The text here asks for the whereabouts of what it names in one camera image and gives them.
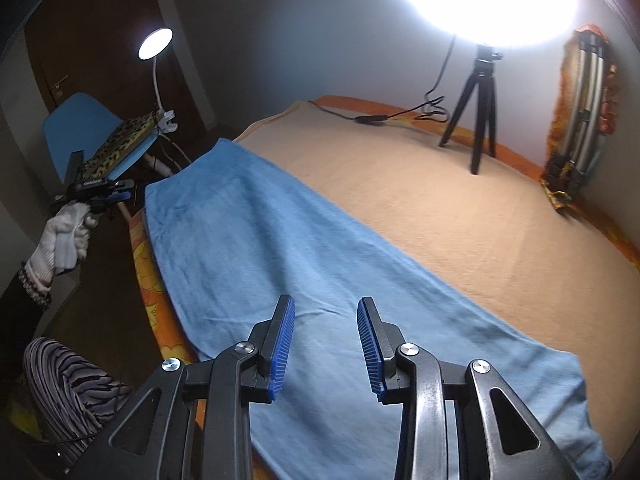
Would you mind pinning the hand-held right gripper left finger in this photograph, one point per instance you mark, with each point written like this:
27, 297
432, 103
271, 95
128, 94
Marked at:
281, 355

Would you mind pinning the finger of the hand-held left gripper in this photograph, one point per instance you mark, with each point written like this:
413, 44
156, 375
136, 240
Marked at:
117, 199
125, 184

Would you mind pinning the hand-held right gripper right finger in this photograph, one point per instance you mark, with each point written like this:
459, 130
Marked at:
369, 355

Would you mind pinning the light blue denim pants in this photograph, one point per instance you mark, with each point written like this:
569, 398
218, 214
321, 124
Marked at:
300, 240

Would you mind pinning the person's left forearm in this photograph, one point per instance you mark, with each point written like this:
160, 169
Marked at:
25, 305

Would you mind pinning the person's left hand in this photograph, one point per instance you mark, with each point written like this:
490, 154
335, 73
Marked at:
60, 240

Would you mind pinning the leopard print cushion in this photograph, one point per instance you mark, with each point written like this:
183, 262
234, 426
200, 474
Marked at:
125, 142

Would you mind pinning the blue chair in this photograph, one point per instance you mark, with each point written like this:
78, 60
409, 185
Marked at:
75, 120

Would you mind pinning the beige blanket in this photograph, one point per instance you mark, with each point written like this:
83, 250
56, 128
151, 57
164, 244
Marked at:
450, 240

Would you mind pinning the white gooseneck desk lamp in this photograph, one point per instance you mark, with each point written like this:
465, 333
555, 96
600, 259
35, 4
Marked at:
155, 42

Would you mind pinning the brown wooden door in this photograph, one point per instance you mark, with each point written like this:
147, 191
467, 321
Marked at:
100, 20

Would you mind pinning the person's zebra striped leg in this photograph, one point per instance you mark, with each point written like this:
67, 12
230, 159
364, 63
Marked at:
65, 385

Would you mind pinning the black mini tripod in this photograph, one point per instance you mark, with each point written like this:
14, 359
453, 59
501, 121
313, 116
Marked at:
480, 110

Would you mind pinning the folded tripod with orange cloth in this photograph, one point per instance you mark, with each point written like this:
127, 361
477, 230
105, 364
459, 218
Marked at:
562, 95

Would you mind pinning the folded silver tripod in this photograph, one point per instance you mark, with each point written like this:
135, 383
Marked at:
585, 110

